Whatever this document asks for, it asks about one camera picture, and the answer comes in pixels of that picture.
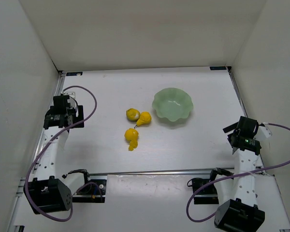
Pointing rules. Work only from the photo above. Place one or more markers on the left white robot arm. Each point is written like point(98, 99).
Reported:
point(45, 189)

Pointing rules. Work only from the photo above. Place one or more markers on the blue tape right corner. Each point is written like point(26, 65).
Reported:
point(217, 68)

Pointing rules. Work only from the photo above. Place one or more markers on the yellow fake peeled fruit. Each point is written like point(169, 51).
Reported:
point(131, 135)

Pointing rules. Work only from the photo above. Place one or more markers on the yellow fake lemon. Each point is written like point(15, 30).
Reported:
point(132, 114)

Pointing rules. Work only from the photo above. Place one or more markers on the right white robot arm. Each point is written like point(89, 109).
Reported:
point(238, 208)

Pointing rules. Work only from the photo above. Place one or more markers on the blue tape left corner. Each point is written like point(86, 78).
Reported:
point(74, 73)

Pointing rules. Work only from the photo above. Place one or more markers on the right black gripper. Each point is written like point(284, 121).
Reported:
point(235, 130)

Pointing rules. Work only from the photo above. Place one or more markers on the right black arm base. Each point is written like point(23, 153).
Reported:
point(206, 196)

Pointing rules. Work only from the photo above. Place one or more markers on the yellow fake pear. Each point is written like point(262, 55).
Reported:
point(144, 119)

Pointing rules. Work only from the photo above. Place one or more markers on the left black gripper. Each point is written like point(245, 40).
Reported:
point(60, 104)

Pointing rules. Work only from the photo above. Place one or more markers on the blue tape corner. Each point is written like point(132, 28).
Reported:
point(74, 73)
point(217, 68)

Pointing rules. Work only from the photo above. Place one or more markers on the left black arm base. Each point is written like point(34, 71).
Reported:
point(94, 192)

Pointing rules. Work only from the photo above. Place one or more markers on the aluminium rail front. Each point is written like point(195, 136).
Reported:
point(167, 172)

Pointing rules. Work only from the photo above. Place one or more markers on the green glass fruit bowl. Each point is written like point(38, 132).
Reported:
point(173, 104)

